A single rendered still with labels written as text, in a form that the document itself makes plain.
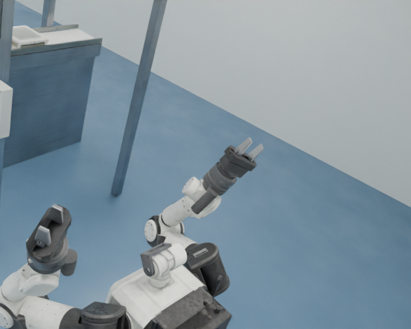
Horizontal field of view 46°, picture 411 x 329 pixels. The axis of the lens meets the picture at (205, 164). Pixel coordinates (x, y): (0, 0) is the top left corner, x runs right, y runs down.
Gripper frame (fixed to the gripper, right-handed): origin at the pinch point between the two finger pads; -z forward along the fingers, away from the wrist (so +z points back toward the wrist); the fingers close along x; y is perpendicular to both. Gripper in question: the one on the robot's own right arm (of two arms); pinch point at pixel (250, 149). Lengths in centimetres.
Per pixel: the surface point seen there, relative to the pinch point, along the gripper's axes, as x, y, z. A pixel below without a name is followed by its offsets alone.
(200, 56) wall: -181, 368, 102
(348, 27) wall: -229, 276, -32
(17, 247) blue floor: -13, 100, 185
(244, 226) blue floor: -171, 124, 122
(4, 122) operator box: 39, 90, 92
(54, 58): 1, 210, 111
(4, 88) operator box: 47, 94, 77
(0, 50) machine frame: 54, 105, 67
